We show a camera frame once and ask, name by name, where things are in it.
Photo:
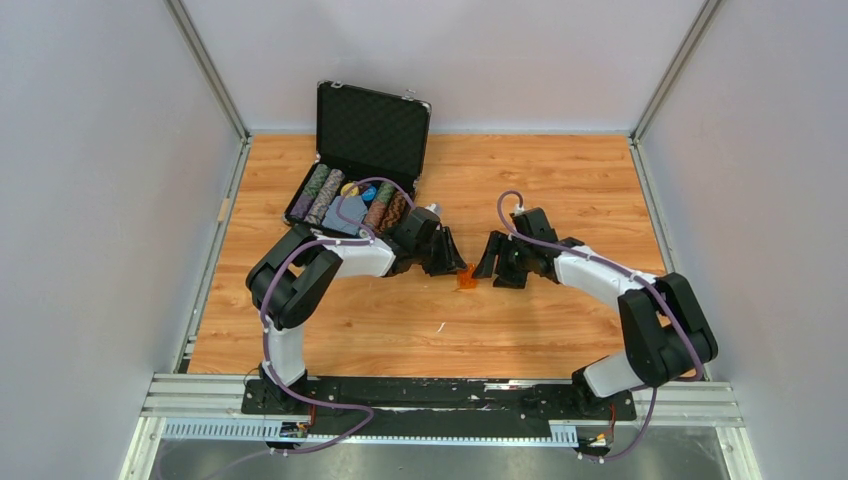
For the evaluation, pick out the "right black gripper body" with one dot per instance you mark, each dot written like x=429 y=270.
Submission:
x=512 y=263

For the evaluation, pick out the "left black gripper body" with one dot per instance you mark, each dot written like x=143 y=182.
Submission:
x=437 y=257

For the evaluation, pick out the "orange pill organizer box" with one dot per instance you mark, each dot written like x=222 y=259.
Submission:
x=465 y=278

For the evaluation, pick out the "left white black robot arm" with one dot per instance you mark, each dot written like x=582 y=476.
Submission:
x=289 y=282

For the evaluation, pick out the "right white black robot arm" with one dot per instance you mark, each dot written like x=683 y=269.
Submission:
x=665 y=331

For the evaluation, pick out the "blue playing card deck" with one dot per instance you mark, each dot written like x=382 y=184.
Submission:
x=345 y=215

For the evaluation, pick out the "black poker chip case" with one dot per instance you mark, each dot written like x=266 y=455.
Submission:
x=366 y=135

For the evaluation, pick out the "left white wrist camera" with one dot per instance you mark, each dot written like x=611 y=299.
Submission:
x=435 y=209

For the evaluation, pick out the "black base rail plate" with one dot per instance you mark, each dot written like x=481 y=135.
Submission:
x=434 y=410

